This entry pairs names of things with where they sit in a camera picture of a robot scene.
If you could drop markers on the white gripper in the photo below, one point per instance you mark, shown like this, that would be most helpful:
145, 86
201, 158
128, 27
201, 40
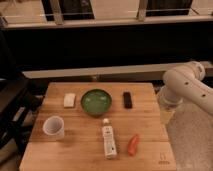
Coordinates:
168, 102

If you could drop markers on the white bottle with label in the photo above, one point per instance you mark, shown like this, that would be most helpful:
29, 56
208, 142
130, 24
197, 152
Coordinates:
110, 149

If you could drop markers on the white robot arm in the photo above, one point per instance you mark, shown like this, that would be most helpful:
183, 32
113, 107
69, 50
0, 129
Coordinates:
184, 82

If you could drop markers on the green ceramic bowl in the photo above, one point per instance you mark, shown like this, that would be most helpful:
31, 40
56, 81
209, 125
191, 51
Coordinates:
96, 102

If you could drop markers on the black rectangular block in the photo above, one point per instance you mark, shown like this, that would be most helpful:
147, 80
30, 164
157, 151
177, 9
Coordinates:
127, 100

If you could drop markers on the orange carrot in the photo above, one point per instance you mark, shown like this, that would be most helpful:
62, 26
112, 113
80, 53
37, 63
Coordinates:
133, 144

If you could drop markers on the beige sponge block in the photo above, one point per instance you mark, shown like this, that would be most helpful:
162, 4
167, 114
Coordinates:
69, 100

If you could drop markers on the white plastic cup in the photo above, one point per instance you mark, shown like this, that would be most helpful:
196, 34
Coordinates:
53, 128

